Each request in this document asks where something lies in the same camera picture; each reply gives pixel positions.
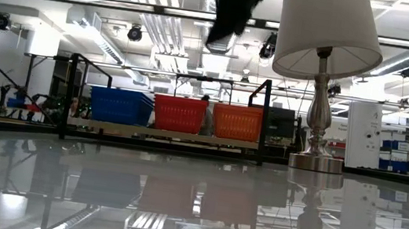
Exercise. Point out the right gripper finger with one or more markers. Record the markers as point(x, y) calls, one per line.
point(222, 36)

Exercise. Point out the red slotted plastic basket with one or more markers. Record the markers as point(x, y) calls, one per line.
point(180, 101)
point(178, 121)

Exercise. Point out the black overhead rig beam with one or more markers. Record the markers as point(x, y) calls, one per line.
point(124, 5)

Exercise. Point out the person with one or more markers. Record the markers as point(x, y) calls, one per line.
point(208, 125)

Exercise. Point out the table lamp with white shade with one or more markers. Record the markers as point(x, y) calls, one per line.
point(330, 28)

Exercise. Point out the black background monitor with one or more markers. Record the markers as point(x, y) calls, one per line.
point(280, 122)

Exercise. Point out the white background cabinet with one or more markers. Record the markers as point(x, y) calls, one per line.
point(362, 131)

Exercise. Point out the blue storage bin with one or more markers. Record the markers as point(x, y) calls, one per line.
point(399, 166)
point(396, 145)

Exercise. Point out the wooden shelf with black frame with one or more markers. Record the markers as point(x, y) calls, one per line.
point(147, 131)

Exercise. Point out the black diagonal frame strut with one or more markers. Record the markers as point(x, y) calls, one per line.
point(0, 70)

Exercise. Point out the black table frame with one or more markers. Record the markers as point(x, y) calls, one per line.
point(9, 127)

